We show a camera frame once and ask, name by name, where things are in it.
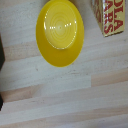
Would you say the red yellow granola bar box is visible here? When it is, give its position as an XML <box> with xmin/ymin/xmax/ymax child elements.
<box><xmin>91</xmin><ymin>0</ymin><xmax>127</xmax><ymax>38</ymax></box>

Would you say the yellow plastic bowl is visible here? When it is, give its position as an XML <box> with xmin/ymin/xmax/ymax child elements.
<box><xmin>35</xmin><ymin>0</ymin><xmax>85</xmax><ymax>68</ymax></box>

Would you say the black fabric drawer cabinet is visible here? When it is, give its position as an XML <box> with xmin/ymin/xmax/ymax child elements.
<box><xmin>0</xmin><ymin>35</ymin><xmax>6</xmax><ymax>112</ymax></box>

